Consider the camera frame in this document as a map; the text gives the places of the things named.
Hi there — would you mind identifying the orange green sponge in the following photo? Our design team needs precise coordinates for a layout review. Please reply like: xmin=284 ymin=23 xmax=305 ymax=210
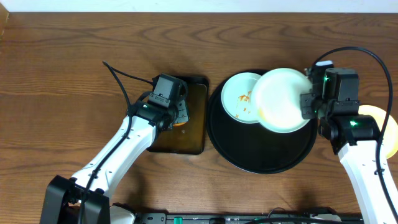
xmin=173 ymin=122 xmax=187 ymax=126

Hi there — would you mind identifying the light blue plate with stains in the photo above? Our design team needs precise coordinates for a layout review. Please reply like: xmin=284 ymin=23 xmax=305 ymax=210
xmin=221 ymin=72 xmax=261 ymax=124

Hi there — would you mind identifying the yellow plate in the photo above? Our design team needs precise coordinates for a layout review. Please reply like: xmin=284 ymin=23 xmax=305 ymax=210
xmin=359 ymin=105 xmax=398 ymax=159

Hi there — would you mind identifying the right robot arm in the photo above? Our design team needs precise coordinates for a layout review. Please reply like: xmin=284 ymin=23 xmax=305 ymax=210
xmin=300 ymin=93 xmax=397 ymax=223

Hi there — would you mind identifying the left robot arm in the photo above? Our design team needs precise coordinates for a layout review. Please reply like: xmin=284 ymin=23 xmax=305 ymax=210
xmin=40 ymin=100 xmax=189 ymax=223

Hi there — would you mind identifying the black rectangular tray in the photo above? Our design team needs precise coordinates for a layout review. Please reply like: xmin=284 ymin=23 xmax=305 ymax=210
xmin=147 ymin=76 xmax=208 ymax=155

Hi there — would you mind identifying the round black tray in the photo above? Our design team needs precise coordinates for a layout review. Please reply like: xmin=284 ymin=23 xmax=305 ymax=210
xmin=206 ymin=70 xmax=317 ymax=174

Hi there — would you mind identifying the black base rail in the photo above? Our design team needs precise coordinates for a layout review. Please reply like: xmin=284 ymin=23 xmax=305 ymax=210
xmin=134 ymin=212 xmax=364 ymax=224

